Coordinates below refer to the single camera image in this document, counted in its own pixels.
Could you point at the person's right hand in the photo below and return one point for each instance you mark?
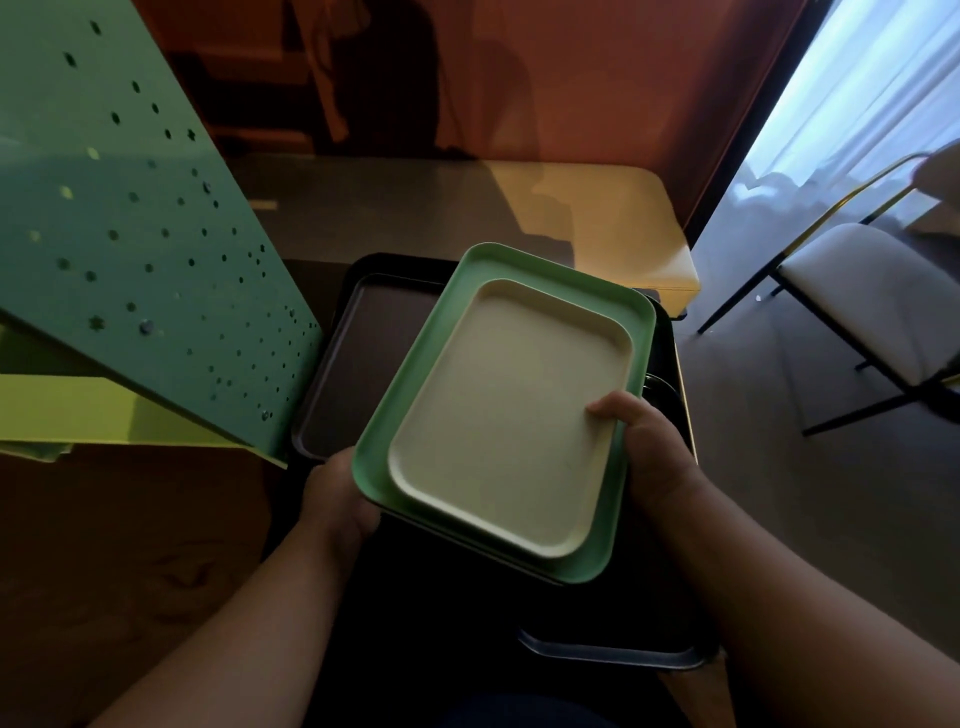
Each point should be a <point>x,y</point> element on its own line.
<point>660,465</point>

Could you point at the person's left hand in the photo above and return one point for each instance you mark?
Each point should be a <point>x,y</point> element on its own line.
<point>334,502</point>

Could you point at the dark brown tray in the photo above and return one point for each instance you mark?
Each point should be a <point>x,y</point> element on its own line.
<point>360,360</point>

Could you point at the small pale cream tray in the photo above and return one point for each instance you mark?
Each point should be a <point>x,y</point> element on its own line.
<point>510,420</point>

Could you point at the green tray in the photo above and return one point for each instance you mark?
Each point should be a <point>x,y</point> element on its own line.
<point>450,300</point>

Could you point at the green perforated metal shelf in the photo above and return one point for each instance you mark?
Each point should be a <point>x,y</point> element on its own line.
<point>135,247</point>

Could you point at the person's right forearm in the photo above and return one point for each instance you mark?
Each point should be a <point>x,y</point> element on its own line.
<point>810,622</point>

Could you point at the person's left forearm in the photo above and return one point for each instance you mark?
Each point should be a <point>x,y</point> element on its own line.
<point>247,645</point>

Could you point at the person's dark trousers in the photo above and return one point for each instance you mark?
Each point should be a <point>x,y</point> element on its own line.
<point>525,712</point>

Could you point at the white cushioned metal chair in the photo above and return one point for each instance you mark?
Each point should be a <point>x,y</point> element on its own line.
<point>877,300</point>

